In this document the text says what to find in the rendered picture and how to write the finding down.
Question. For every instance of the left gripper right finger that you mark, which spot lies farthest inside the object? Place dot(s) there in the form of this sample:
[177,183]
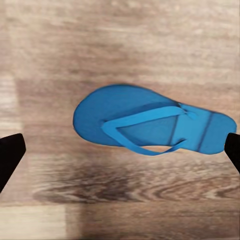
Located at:
[232,149]

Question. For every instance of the sandal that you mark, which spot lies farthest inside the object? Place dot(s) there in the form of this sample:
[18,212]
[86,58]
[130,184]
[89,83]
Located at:
[126,115]

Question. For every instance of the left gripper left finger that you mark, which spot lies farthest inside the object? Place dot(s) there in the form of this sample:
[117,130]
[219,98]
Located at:
[12,149]

